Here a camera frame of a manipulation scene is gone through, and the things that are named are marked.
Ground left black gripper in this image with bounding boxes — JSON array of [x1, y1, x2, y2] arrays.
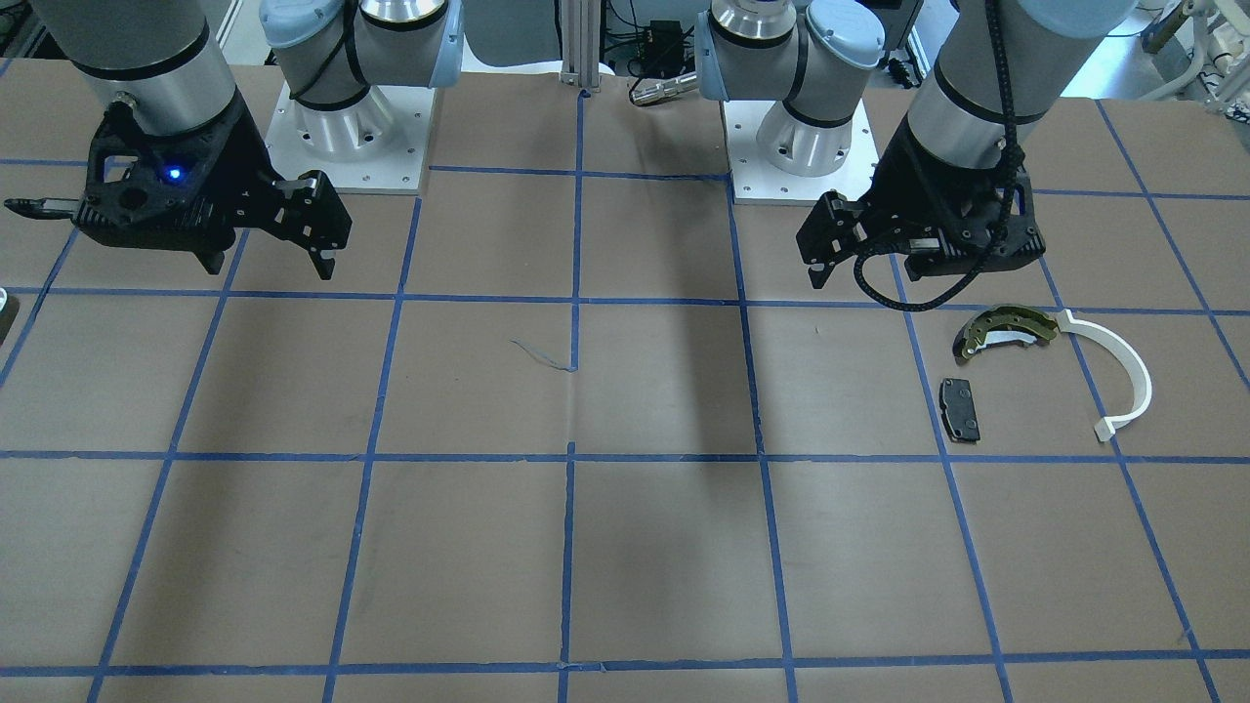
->
[[796, 123, 1045, 290]]

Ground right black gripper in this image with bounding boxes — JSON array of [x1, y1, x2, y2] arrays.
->
[[74, 93, 353, 281]]

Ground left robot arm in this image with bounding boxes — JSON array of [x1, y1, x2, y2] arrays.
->
[[693, 1, 1134, 289]]

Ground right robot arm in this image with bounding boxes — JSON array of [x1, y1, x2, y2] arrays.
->
[[5, 1, 464, 280]]

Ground green brake shoe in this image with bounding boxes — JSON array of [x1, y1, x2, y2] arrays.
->
[[953, 304, 1060, 363]]

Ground black brake pad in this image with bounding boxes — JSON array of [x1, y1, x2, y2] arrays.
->
[[938, 378, 981, 443]]

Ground silver cylindrical tool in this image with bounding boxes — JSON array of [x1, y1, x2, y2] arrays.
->
[[629, 71, 699, 108]]

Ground black electronics box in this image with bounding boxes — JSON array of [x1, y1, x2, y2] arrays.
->
[[638, 20, 685, 79]]

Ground white curved plastic part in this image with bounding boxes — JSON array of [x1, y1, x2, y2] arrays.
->
[[1055, 309, 1154, 443]]

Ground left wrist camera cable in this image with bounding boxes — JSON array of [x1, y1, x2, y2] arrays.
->
[[853, 0, 1028, 314]]

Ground aluminium frame post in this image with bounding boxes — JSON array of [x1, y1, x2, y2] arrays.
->
[[558, 0, 604, 94]]

